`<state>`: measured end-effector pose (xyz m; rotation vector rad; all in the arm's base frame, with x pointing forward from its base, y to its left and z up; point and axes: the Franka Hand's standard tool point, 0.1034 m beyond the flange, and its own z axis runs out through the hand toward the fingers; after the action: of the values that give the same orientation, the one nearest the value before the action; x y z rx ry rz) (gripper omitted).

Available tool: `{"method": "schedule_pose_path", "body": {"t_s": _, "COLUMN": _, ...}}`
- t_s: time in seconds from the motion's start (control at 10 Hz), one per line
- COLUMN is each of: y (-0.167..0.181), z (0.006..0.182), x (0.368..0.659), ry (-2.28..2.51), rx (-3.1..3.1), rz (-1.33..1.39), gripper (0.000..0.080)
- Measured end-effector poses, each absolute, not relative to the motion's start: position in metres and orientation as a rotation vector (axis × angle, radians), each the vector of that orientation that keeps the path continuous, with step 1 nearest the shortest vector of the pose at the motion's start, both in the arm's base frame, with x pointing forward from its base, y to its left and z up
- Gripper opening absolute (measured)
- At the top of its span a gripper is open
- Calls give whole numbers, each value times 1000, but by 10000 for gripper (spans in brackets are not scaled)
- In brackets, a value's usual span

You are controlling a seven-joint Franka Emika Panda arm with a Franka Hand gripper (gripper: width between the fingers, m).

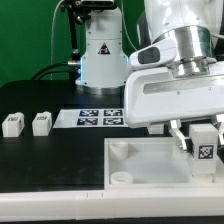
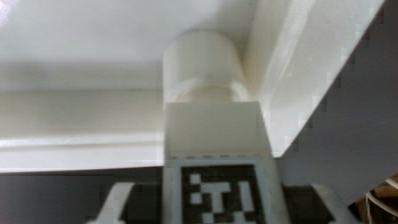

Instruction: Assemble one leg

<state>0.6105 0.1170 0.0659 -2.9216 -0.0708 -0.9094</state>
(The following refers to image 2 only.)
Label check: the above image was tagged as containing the white square tabletop part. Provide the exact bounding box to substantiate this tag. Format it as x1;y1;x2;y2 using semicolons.
0;0;386;173

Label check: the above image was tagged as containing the white leg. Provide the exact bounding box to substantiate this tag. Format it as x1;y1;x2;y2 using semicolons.
162;102;292;224

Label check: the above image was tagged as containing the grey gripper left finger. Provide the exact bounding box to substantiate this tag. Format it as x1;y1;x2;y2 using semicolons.
88;182;136;224

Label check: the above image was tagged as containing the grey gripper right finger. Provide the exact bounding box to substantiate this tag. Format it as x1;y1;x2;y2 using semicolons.
313;184;360;224

